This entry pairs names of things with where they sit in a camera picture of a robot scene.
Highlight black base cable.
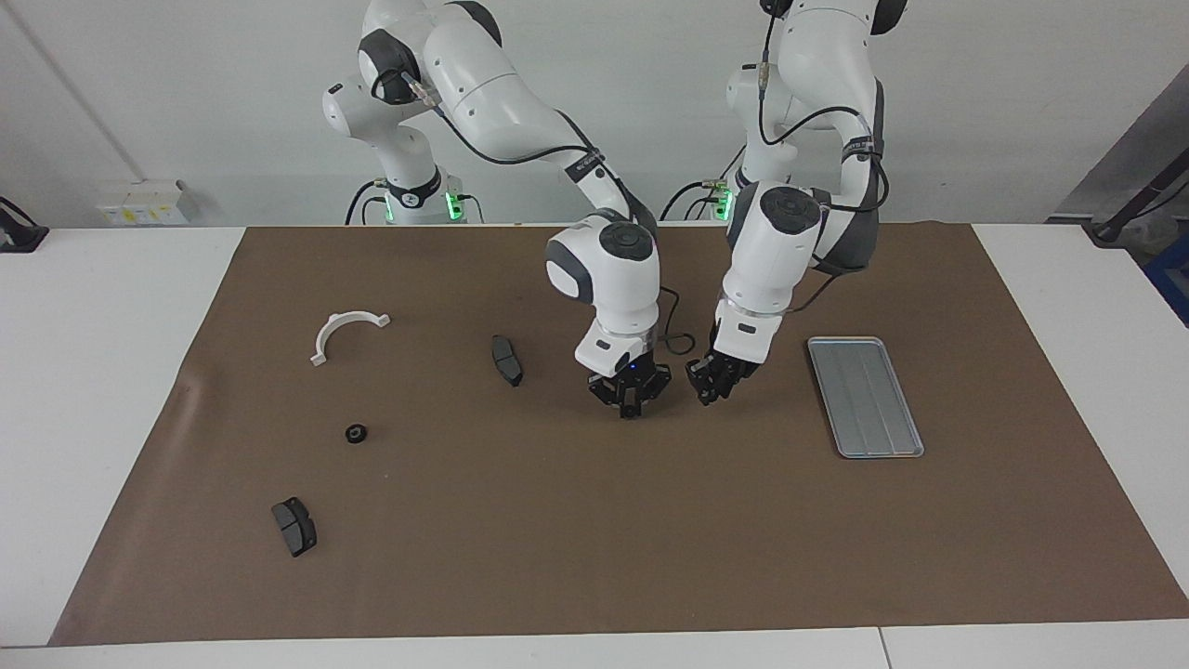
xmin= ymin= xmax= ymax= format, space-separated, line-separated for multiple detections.
xmin=660 ymin=177 xmax=735 ymax=222
xmin=346 ymin=179 xmax=384 ymax=226

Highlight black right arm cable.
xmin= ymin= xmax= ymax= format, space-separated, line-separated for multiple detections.
xmin=376 ymin=70 xmax=696 ymax=357

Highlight black clamp mount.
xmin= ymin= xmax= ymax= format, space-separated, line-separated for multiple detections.
xmin=0 ymin=197 xmax=49 ymax=254

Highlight dark grey brake pad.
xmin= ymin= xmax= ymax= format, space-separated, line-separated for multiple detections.
xmin=271 ymin=497 xmax=319 ymax=558
xmin=490 ymin=334 xmax=525 ymax=388

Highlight silver metal tray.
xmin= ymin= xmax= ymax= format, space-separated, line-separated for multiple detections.
xmin=806 ymin=336 xmax=926 ymax=460

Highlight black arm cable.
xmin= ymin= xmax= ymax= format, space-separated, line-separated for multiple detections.
xmin=757 ymin=0 xmax=891 ymax=315
xmin=376 ymin=70 xmax=696 ymax=357

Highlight black stand pole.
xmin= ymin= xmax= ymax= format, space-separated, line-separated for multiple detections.
xmin=1087 ymin=149 xmax=1189 ymax=244

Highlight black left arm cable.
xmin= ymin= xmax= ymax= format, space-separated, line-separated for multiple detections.
xmin=757 ymin=0 xmax=891 ymax=315

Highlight blue crate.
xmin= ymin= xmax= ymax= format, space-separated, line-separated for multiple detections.
xmin=1144 ymin=232 xmax=1189 ymax=328

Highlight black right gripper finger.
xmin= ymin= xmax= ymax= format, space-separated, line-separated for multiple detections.
xmin=630 ymin=364 xmax=672 ymax=419
xmin=588 ymin=374 xmax=631 ymax=417

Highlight grey partition panel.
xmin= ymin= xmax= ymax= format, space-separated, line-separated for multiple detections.
xmin=1050 ymin=65 xmax=1189 ymax=224

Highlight white curved plastic bracket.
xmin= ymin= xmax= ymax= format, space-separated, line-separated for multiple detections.
xmin=309 ymin=311 xmax=392 ymax=368

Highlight white yellow-labelled socket box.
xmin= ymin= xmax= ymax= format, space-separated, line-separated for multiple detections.
xmin=98 ymin=180 xmax=191 ymax=227

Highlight brown table mat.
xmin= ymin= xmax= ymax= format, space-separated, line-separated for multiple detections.
xmin=48 ymin=221 xmax=1189 ymax=647

